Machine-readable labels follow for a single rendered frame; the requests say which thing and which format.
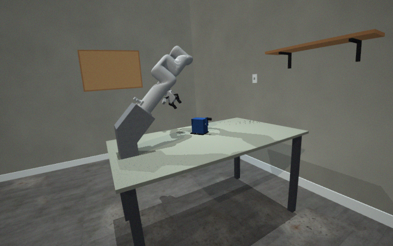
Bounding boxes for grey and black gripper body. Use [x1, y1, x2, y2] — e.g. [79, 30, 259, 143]
[165, 90, 177, 104]

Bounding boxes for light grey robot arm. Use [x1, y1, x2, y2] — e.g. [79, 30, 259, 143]
[133, 46, 193, 116]

